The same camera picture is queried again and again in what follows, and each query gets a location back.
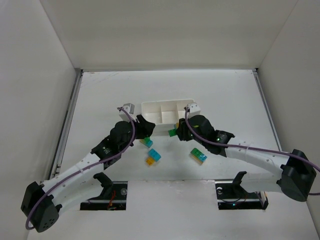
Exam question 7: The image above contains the green lego brick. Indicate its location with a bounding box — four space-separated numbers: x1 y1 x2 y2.
168 128 177 137

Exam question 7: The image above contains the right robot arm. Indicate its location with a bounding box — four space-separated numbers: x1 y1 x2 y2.
176 115 319 202

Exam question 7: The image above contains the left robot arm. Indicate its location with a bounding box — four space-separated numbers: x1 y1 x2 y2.
20 114 156 233

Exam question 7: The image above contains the white divided container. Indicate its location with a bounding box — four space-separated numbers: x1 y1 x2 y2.
141 99 195 125

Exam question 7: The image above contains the blue lego brick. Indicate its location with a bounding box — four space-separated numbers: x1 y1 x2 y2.
147 148 161 162

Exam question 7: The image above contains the orange lego brick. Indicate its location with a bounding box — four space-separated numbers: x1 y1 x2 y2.
145 157 156 167

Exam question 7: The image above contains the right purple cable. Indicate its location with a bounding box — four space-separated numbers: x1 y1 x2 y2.
184 106 320 196

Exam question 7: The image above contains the purple cable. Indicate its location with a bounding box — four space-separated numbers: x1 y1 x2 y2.
26 106 137 230
184 106 320 196

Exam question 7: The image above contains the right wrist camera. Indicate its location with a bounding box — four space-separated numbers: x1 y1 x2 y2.
185 102 201 119

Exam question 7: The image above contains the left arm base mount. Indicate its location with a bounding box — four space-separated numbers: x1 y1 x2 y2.
79 172 128 211

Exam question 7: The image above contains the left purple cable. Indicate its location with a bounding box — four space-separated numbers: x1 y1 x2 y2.
26 106 137 230

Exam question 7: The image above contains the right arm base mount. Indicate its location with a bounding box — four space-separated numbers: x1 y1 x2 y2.
215 171 269 210

